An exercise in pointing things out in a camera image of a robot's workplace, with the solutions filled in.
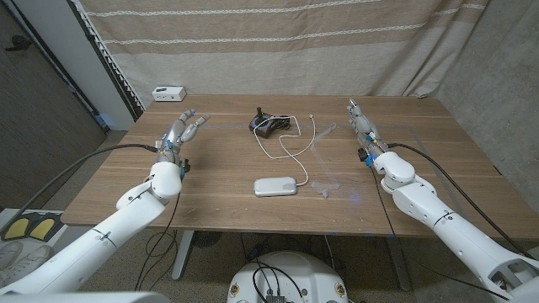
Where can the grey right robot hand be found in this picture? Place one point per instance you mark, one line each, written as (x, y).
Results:
(364, 126)

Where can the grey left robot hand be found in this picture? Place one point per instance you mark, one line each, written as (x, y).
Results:
(172, 143)

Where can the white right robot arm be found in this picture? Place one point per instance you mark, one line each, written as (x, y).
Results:
(446, 223)

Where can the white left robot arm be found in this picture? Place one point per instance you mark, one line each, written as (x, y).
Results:
(126, 219)

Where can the white power strip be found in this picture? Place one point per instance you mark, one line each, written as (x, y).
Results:
(168, 94)

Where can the clear plastic bag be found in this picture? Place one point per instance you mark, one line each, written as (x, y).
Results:
(325, 164)

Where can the black round floor object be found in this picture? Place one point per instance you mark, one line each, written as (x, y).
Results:
(206, 238)

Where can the silver power bank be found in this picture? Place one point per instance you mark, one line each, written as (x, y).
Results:
(275, 187)

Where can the white table leg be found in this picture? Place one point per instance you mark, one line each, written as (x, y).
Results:
(182, 254)
(398, 265)

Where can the beige striped curtain backdrop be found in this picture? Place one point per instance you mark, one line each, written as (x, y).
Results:
(273, 54)

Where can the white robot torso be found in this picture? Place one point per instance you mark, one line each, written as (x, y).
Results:
(290, 273)

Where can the black zigzag frame strip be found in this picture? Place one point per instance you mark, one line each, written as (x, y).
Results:
(107, 63)

